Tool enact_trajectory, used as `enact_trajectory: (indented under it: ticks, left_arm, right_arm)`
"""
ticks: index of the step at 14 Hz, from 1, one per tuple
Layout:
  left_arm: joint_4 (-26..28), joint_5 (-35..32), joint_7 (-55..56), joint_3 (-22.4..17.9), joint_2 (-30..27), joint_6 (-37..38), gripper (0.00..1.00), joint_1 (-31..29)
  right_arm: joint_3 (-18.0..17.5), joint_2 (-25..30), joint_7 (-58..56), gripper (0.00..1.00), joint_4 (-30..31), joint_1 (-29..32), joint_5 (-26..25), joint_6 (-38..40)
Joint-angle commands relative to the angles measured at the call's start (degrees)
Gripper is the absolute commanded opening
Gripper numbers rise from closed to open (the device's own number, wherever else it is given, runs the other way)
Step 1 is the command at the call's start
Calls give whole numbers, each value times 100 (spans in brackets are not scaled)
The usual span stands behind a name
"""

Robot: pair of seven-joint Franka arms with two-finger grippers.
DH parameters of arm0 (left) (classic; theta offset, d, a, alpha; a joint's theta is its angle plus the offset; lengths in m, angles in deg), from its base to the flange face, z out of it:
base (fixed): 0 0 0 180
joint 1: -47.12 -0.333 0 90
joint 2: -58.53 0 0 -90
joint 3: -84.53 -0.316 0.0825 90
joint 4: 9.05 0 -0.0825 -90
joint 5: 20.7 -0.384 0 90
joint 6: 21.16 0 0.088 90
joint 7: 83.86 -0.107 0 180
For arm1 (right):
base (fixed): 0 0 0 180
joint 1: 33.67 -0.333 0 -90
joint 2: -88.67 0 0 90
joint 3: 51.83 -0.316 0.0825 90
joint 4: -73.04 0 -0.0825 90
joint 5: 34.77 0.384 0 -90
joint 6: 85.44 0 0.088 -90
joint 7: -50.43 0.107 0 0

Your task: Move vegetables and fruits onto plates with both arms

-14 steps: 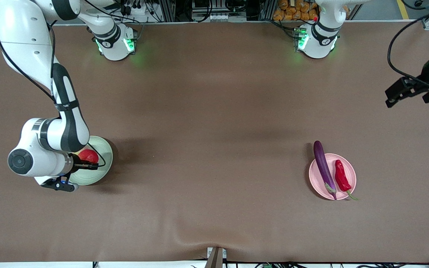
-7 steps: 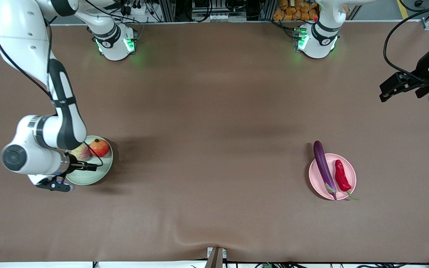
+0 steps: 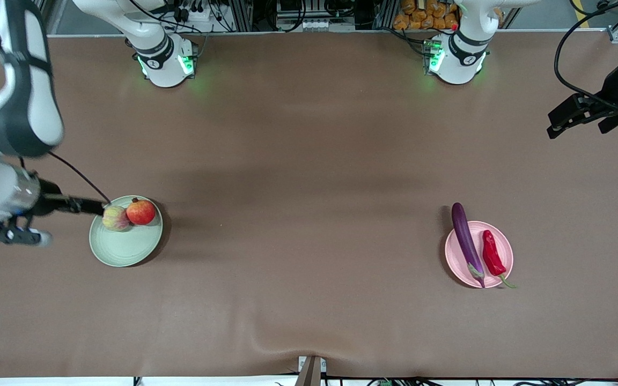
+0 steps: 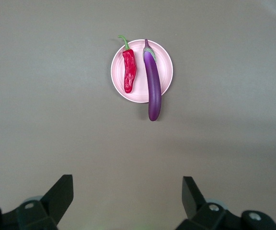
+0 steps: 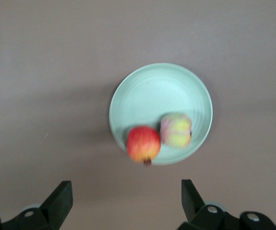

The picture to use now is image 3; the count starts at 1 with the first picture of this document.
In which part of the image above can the yellow pink peach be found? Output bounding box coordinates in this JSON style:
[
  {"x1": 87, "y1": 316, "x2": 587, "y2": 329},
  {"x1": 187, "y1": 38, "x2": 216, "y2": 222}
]
[{"x1": 102, "y1": 205, "x2": 130, "y2": 232}]

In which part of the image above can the red pomegranate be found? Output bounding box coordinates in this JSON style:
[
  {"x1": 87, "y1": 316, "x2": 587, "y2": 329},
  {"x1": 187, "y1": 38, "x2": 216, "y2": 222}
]
[{"x1": 126, "y1": 198, "x2": 157, "y2": 226}]

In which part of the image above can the red chili pepper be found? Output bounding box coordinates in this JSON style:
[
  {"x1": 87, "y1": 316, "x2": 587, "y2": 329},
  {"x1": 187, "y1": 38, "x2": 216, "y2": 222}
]
[{"x1": 482, "y1": 230, "x2": 517, "y2": 289}]

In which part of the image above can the long purple eggplant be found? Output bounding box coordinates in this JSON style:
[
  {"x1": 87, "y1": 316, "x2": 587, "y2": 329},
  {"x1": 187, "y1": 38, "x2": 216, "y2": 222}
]
[{"x1": 451, "y1": 202, "x2": 485, "y2": 288}]

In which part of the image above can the pale green round plate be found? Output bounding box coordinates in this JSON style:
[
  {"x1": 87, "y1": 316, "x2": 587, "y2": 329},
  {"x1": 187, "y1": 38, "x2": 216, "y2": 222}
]
[{"x1": 89, "y1": 195, "x2": 164, "y2": 268}]

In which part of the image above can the pink round plate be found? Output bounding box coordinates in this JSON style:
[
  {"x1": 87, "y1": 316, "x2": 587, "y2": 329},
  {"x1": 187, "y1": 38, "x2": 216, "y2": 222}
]
[{"x1": 445, "y1": 221, "x2": 514, "y2": 289}]

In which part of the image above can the white power strip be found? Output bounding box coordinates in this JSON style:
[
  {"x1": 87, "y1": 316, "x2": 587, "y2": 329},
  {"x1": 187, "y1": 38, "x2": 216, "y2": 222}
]
[{"x1": 172, "y1": 0, "x2": 218, "y2": 23}]

